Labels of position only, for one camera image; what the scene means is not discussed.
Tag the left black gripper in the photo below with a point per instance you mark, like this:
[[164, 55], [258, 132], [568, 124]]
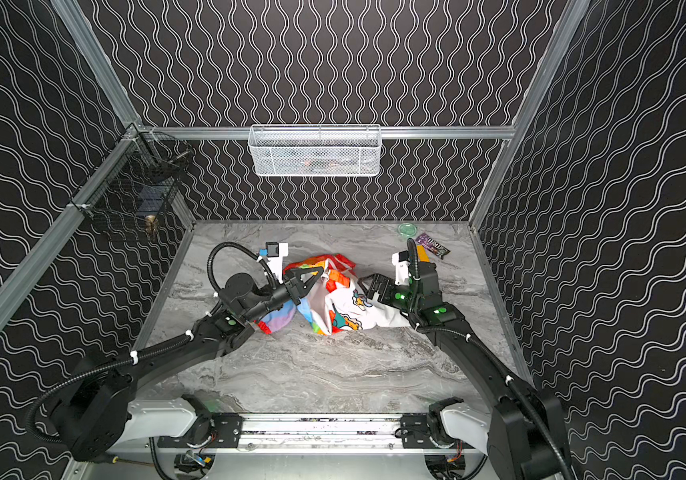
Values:
[[291, 288]]

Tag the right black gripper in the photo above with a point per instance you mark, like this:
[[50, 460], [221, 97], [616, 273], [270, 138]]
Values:
[[386, 289]]

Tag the rainbow cartoon kids jacket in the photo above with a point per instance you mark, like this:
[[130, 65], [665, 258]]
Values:
[[336, 303]]

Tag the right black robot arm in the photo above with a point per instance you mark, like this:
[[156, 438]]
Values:
[[525, 434]]

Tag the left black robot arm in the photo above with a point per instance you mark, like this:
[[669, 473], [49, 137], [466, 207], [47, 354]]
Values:
[[89, 411]]

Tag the purple M&M's candy packet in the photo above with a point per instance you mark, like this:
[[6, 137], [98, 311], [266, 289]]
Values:
[[432, 245]]

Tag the green round plastic lid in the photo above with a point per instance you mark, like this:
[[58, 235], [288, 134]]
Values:
[[407, 230]]

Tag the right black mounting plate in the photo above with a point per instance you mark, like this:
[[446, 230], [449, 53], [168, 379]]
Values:
[[423, 431]]

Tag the black mounting plate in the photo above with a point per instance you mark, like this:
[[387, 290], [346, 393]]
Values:
[[213, 431], [423, 431]]

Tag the brass knob in basket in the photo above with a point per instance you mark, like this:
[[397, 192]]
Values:
[[151, 225]]

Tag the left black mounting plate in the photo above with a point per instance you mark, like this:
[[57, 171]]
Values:
[[213, 431]]

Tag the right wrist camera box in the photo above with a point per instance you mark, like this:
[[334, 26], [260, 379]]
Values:
[[403, 267]]

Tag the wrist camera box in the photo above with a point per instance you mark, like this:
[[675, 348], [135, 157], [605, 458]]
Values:
[[403, 267], [274, 253]]

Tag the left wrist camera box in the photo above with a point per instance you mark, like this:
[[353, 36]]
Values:
[[274, 253]]

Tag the white wire mesh basket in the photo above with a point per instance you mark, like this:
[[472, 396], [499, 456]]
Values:
[[316, 150]]

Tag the black wire wall basket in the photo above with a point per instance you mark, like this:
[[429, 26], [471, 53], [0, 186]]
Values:
[[145, 181]]

